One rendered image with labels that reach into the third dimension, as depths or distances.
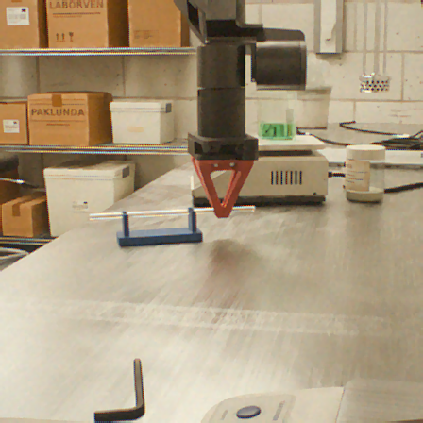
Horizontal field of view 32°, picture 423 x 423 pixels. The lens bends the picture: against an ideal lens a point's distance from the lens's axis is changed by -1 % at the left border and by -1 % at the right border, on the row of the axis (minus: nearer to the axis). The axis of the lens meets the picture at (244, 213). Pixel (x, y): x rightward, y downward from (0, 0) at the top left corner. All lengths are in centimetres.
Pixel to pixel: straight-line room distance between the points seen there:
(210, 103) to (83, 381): 43
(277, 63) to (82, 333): 40
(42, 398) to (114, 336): 11
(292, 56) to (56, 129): 267
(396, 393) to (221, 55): 54
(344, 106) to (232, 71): 275
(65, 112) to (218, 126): 261
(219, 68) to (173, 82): 286
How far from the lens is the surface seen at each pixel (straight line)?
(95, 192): 347
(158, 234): 89
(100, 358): 57
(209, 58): 87
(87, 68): 385
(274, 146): 110
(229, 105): 87
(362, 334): 61
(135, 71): 377
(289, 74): 87
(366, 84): 155
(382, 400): 40
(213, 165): 88
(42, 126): 351
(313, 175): 110
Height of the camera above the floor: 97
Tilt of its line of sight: 12 degrees down
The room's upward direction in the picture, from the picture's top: straight up
